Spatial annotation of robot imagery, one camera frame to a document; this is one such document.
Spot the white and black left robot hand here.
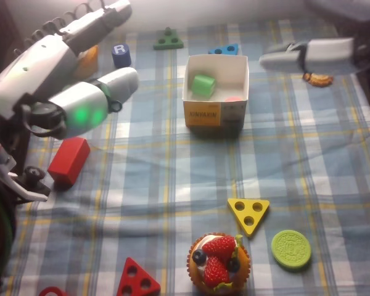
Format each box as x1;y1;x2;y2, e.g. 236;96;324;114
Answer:
0;0;140;140

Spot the green cube block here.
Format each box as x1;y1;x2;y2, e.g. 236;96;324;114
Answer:
190;73;217;100

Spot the blue cylinder with letter R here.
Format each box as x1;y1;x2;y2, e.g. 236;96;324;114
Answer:
111;43;132;69

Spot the white and orange paper box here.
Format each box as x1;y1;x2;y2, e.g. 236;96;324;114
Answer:
181;54;250;131

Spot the orange block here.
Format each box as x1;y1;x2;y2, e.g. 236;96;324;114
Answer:
73;44;99;80

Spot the red cuboid block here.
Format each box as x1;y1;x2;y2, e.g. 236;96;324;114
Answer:
47;136;91;187

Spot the green triangle block with peg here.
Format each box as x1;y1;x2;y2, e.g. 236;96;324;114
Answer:
152;27;185;51

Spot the blue plaid tablecloth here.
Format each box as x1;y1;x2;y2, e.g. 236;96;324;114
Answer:
0;18;370;296

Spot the blue triangle block with holes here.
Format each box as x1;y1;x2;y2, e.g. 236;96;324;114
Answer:
208;43;240;57

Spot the red triangle block with holes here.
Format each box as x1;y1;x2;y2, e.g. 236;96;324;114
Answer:
116;257;162;296

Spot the yellow triangle block with holes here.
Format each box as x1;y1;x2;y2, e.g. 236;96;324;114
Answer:
227;198;271;237

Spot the toy fruit tart with strawberries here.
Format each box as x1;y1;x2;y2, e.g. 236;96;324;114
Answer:
186;234;252;292

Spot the brown toy pastry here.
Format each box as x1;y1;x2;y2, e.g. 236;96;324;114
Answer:
302;72;335;89

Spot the green toy sandwich cookie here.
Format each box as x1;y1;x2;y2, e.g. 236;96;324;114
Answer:
270;229;313;273

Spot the red ring piece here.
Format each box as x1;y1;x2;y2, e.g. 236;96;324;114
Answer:
38;286;69;296

